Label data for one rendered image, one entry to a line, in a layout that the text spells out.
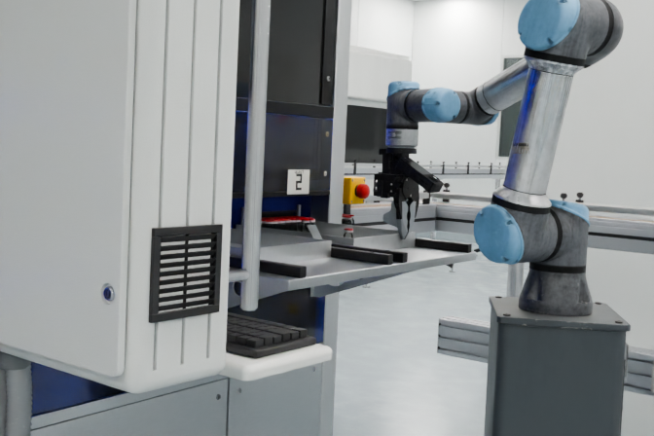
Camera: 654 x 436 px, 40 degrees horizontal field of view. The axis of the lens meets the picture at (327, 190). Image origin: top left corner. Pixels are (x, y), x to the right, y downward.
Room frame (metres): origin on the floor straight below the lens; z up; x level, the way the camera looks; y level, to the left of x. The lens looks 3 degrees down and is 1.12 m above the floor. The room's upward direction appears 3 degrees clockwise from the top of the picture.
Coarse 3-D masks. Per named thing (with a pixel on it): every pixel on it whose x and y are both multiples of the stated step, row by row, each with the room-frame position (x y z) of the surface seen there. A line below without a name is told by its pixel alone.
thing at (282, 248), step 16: (240, 240) 2.01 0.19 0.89; (272, 240) 1.95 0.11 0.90; (288, 240) 1.92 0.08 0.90; (304, 240) 1.90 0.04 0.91; (320, 240) 1.87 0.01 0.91; (240, 256) 1.66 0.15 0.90; (272, 256) 1.71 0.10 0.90; (288, 256) 1.75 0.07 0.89; (304, 256) 1.79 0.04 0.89; (320, 256) 1.83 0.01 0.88
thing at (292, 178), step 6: (288, 174) 2.15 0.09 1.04; (294, 174) 2.17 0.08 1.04; (306, 174) 2.21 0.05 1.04; (288, 180) 2.15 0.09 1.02; (294, 180) 2.17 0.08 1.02; (306, 180) 2.21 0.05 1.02; (288, 186) 2.15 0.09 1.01; (294, 186) 2.17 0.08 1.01; (300, 186) 2.19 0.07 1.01; (306, 186) 2.21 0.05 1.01; (288, 192) 2.15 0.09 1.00; (294, 192) 2.17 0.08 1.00; (300, 192) 2.19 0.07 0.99; (306, 192) 2.21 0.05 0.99
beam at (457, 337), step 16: (448, 320) 2.96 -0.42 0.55; (464, 320) 2.96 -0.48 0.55; (480, 320) 2.97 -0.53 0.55; (448, 336) 2.96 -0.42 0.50; (464, 336) 2.92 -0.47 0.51; (480, 336) 2.89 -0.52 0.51; (448, 352) 2.96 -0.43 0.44; (464, 352) 2.93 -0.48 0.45; (480, 352) 2.89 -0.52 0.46; (640, 352) 2.59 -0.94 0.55; (640, 368) 2.58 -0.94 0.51; (624, 384) 2.62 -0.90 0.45; (640, 384) 2.58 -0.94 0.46
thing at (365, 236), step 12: (240, 228) 2.12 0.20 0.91; (264, 228) 2.07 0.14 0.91; (324, 228) 2.29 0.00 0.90; (336, 228) 2.27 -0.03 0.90; (360, 228) 2.22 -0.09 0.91; (372, 228) 2.20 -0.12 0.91; (336, 240) 1.95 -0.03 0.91; (348, 240) 1.93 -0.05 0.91; (360, 240) 1.95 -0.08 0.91; (372, 240) 1.98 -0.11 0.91; (384, 240) 2.03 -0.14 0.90; (396, 240) 2.07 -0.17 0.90; (408, 240) 2.11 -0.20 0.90
